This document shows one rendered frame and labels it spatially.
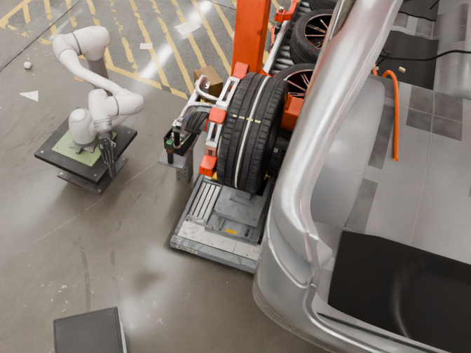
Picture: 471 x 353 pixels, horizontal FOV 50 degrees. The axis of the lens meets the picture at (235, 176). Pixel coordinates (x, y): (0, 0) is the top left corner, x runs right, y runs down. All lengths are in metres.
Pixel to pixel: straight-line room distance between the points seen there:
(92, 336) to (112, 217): 1.00
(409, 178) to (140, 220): 1.82
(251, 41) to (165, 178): 1.29
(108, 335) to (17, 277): 0.89
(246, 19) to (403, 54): 1.30
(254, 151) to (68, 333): 1.37
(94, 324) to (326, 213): 1.37
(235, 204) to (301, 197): 1.68
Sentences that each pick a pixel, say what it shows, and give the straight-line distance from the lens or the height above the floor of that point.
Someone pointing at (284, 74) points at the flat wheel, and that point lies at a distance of 3.78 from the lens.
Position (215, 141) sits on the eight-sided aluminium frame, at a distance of 2.65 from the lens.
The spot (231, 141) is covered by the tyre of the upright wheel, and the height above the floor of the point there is 1.04.
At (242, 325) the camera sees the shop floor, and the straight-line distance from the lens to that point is 3.21.
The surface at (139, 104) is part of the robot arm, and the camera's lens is 2.69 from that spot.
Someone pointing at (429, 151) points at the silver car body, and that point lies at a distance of 2.82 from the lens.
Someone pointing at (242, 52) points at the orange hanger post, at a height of 1.07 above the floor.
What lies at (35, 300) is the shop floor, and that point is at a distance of 3.40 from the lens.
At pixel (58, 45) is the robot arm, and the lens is 3.03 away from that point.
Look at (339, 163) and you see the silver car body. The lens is 2.37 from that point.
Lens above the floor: 3.02
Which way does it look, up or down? 54 degrees down
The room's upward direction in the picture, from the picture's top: 7 degrees clockwise
